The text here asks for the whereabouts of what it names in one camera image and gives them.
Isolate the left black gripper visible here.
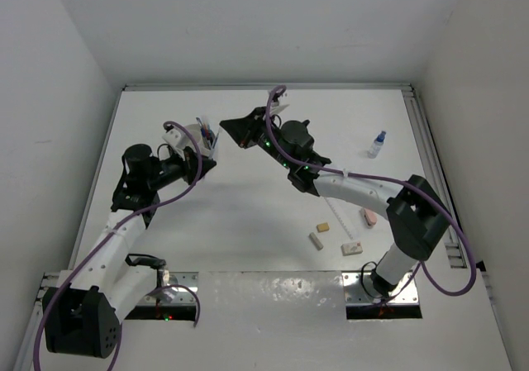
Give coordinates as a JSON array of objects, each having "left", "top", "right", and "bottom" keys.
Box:
[{"left": 146, "top": 145, "right": 214, "bottom": 190}]

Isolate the clear plastic ruler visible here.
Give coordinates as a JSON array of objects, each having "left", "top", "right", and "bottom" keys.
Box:
[{"left": 324, "top": 197, "right": 359, "bottom": 240}]

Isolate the white boxed eraser red label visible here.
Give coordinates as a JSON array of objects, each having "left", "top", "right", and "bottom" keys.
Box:
[{"left": 341, "top": 242, "right": 363, "bottom": 256}]

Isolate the aluminium frame rail right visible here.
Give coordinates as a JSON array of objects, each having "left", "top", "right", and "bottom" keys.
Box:
[{"left": 402, "top": 86, "right": 469, "bottom": 269}]

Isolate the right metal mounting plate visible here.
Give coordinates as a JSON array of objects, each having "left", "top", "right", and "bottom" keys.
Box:
[{"left": 342, "top": 271, "right": 423, "bottom": 321}]

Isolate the small blue-capped glue bottle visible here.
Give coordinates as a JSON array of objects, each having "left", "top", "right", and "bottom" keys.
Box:
[{"left": 367, "top": 131, "right": 387, "bottom": 159}]

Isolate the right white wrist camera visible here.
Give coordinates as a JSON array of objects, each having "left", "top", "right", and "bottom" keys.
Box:
[{"left": 269, "top": 93, "right": 289, "bottom": 116}]

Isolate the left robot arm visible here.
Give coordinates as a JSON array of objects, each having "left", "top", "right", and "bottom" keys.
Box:
[{"left": 42, "top": 144, "right": 217, "bottom": 359}]

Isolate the clear blue pen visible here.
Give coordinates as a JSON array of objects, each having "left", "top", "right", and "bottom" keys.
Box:
[{"left": 209, "top": 128, "right": 222, "bottom": 159}]

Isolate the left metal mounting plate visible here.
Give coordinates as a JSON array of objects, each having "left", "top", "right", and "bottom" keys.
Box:
[{"left": 126, "top": 272, "right": 199, "bottom": 322}]

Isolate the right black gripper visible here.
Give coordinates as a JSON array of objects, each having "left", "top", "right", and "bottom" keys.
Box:
[{"left": 222, "top": 107, "right": 294, "bottom": 170}]

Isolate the aluminium frame rail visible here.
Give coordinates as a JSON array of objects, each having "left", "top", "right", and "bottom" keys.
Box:
[
  {"left": 12, "top": 272, "right": 60, "bottom": 371},
  {"left": 402, "top": 86, "right": 469, "bottom": 269}
]

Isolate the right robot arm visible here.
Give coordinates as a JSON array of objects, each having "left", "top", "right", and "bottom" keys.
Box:
[{"left": 220, "top": 107, "right": 449, "bottom": 297}]

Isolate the yellow eraser block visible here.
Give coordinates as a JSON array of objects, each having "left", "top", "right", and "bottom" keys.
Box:
[{"left": 316, "top": 222, "right": 330, "bottom": 232}]

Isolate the white round compartment organizer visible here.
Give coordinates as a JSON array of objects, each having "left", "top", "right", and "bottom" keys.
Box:
[{"left": 186, "top": 116, "right": 220, "bottom": 149}]

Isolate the aluminium frame rail left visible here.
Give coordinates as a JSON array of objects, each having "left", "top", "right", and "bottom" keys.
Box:
[{"left": 12, "top": 272, "right": 60, "bottom": 371}]

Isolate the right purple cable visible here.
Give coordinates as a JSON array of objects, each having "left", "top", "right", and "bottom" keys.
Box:
[{"left": 265, "top": 83, "right": 478, "bottom": 306}]

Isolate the purple cable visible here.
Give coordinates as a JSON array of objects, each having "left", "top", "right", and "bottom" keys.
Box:
[
  {"left": 33, "top": 121, "right": 203, "bottom": 371},
  {"left": 265, "top": 83, "right": 478, "bottom": 306}
]

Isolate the pink eraser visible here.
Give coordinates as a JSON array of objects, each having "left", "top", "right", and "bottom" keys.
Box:
[{"left": 360, "top": 207, "right": 378, "bottom": 228}]

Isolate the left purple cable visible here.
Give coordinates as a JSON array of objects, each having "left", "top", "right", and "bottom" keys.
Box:
[{"left": 33, "top": 121, "right": 203, "bottom": 371}]

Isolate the beige cylindrical eraser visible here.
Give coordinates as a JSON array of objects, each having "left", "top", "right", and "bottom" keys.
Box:
[{"left": 308, "top": 232, "right": 323, "bottom": 251}]

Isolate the metal mounting plate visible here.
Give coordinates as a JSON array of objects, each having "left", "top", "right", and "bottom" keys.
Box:
[
  {"left": 342, "top": 271, "right": 423, "bottom": 321},
  {"left": 126, "top": 272, "right": 199, "bottom": 322}
]

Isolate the dark blue pen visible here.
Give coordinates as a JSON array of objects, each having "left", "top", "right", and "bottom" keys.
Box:
[{"left": 196, "top": 117, "right": 209, "bottom": 140}]

